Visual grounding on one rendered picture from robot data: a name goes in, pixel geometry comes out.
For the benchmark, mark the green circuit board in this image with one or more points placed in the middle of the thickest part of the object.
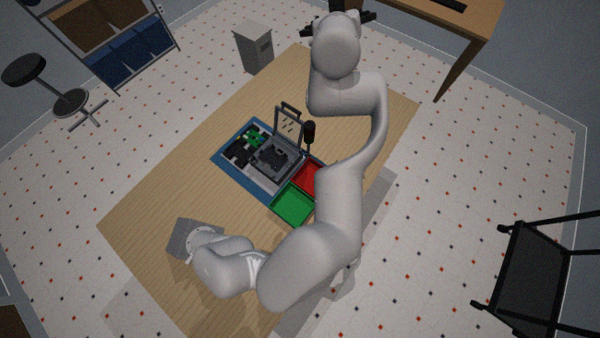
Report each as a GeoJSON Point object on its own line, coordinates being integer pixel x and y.
{"type": "Point", "coordinates": [253, 137]}

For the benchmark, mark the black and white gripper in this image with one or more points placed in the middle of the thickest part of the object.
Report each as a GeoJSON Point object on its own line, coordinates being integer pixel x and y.
{"type": "Point", "coordinates": [359, 17]}

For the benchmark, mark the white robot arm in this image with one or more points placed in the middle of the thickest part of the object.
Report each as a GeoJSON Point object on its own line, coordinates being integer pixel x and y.
{"type": "Point", "coordinates": [313, 252]}

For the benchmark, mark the green bin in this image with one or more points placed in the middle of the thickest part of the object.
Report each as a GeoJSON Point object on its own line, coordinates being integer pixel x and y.
{"type": "Point", "coordinates": [292, 204]}

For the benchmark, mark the red open-top bin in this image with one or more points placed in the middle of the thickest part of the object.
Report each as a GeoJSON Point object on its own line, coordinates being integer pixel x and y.
{"type": "Point", "coordinates": [304, 177]}

